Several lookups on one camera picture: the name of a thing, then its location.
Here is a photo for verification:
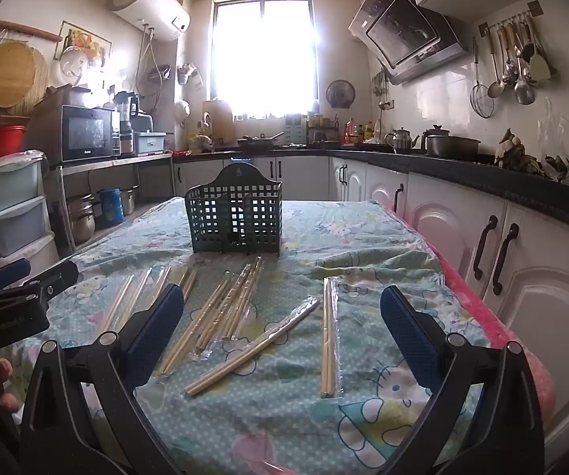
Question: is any dark cooking pot with lid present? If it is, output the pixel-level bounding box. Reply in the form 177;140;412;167
420;125;481;162

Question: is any beige cutting board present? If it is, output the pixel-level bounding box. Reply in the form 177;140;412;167
202;100;236;143

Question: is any grey storage box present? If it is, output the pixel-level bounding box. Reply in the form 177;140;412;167
133;130;167;155

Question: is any white water heater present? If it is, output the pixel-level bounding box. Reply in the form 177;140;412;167
106;0;191;43

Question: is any brown leaf-wrapped bundle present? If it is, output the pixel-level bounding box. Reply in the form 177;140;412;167
493;129;545;175

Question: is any black wire spice rack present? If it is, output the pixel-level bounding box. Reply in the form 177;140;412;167
306;113;341;145

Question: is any large steel pot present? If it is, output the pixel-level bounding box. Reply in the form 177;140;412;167
67;194;98;244

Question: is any fruit wall picture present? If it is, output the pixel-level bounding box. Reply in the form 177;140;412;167
55;21;113;67

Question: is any small hanging utensil set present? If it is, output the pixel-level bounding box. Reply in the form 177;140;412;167
371;70;390;110

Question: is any metal wire strainer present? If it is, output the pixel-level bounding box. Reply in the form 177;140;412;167
470;37;494;120

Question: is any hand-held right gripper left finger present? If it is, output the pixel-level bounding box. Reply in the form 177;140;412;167
19;284;186;475

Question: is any row of condiment bottles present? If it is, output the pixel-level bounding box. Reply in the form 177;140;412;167
344;118;381;143

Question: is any metal shelf rack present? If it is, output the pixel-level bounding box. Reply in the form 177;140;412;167
47;152;176;258

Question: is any kitchen window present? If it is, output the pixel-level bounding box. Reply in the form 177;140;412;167
210;0;320;120

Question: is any green plastic utensil basket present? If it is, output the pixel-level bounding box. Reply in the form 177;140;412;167
185;162;284;260

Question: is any blender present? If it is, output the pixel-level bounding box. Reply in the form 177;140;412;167
115;90;141;154

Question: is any metal kettle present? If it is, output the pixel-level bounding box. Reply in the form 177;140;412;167
384;127;421;155

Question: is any metal slotted spoon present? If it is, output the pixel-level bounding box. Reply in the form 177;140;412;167
502;25;519;85

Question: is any black frying pan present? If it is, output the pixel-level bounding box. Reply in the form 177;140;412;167
236;131;286;149

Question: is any wooden rolling pin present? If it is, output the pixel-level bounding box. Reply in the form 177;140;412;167
0;19;63;43

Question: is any person's left hand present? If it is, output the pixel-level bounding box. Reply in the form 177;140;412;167
0;356;20;412

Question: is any small wall fan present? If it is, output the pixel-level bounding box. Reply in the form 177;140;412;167
326;79;356;110

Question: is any small steel pot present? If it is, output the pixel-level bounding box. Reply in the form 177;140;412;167
120;185;141;216

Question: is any blue canister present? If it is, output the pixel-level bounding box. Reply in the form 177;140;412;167
97;187;126;223

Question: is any plastic drawer unit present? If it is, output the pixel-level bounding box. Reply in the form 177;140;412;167
0;151;60;278

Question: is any black range hood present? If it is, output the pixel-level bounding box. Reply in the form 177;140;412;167
348;0;470;85

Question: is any wooden chopstick pair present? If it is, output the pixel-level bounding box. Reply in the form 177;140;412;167
152;264;173;298
97;273;137;334
184;296;321;397
157;270;233;378
192;264;248;357
202;260;258;354
178;267;200;302
320;277;341;401
117;267;155;332
222;256;265;342

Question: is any wall utensil rail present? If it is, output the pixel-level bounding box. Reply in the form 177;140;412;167
479;2;542;35

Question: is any cartoon cat printed tablecloth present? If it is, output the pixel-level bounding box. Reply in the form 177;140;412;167
14;197;493;475

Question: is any large metal ladle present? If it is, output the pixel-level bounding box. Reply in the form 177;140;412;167
512;30;536;106

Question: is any black ladle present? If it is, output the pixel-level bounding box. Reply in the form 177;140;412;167
521;15;537;60

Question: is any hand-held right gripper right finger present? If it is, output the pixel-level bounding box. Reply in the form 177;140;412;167
380;284;547;475

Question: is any pale green spatula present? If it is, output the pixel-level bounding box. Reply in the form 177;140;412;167
527;15;553;82

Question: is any black microwave oven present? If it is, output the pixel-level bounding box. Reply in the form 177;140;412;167
29;104;121;164

